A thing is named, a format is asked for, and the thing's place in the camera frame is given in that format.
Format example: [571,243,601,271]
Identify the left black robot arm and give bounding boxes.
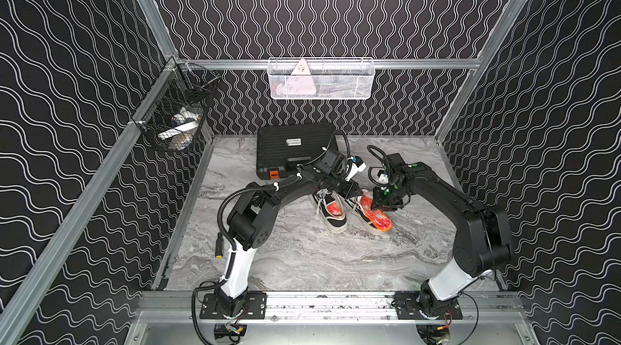
[196,149,365,318]

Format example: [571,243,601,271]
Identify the white insole orange edge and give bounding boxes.
[359,191,393,233]

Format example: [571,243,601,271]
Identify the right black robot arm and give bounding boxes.
[367,145,514,319]

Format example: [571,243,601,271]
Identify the white wire basket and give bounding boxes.
[266,57,376,100]

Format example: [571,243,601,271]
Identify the pink triangular card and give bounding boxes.
[284,59,317,96]

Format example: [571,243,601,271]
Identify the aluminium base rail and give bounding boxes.
[134,291,527,325]

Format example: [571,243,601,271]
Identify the yellow black screwdriver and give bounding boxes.
[214,233,224,259]

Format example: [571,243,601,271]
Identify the black white sneaker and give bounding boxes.
[344,191,393,235]
[310,190,347,233]

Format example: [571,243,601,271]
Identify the black wire basket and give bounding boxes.
[137,63,223,153]

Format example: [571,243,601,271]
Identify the black plastic tool case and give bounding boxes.
[256,123,340,180]

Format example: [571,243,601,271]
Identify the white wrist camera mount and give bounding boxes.
[345,156,366,182]

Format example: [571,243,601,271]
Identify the red patterned insole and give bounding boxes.
[325,202,345,220]

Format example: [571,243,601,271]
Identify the white items in black basket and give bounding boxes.
[157,106,203,151]

